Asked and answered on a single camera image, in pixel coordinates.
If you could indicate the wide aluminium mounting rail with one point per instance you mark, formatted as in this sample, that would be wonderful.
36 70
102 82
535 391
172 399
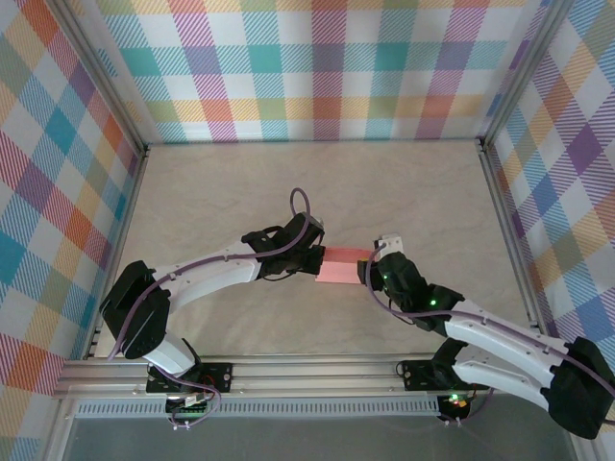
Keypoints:
312 377

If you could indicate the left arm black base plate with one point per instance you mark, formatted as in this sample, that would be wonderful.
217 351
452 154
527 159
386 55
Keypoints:
218 377

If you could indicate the pink paper box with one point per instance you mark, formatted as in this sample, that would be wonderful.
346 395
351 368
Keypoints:
341 269

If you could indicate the aluminium frame post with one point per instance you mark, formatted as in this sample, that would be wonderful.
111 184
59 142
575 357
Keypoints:
103 77
521 72

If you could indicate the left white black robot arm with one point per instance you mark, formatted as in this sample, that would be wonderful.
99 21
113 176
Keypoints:
139 322

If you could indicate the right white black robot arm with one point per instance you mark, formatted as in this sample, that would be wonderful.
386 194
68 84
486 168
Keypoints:
576 398

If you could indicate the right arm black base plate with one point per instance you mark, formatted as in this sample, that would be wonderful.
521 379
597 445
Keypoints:
418 377

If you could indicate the aluminium side rail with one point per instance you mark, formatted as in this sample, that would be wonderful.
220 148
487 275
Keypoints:
512 240
117 249

